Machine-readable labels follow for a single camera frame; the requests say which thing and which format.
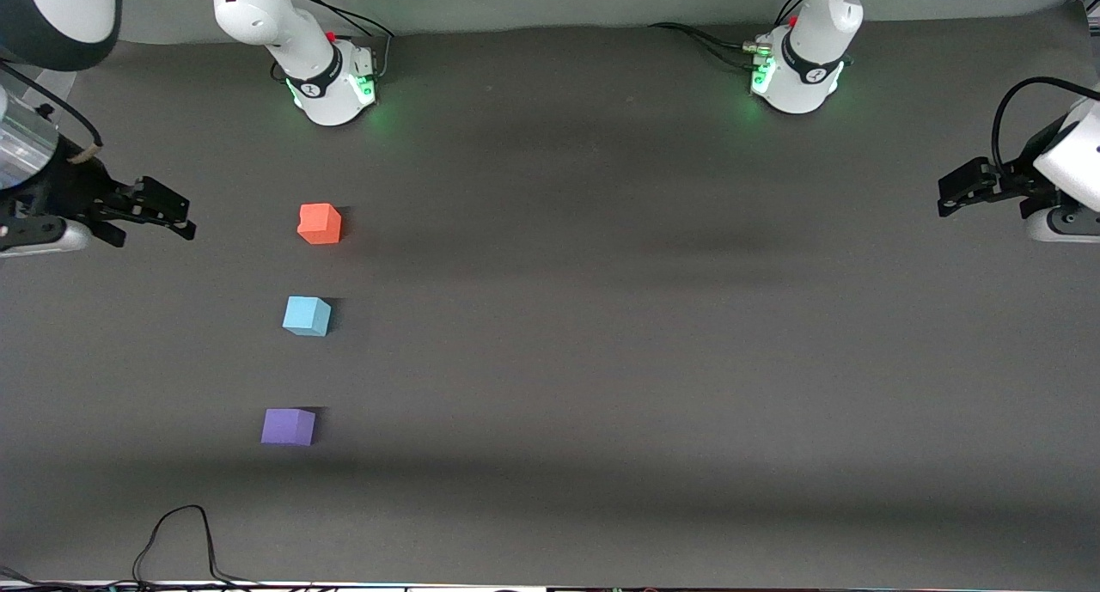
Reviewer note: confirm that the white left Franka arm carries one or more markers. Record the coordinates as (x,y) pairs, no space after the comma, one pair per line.
(803,81)

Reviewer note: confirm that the purple foam block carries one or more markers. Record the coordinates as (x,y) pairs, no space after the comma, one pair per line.
(287,427)

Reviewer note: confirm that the light blue foam block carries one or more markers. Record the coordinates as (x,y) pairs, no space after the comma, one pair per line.
(307,316)

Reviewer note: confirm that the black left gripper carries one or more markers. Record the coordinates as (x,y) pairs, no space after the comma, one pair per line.
(1012,182)

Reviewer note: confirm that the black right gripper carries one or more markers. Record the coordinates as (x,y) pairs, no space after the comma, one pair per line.
(62,190)

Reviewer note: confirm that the orange foam block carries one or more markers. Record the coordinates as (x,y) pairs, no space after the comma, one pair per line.
(319,223)

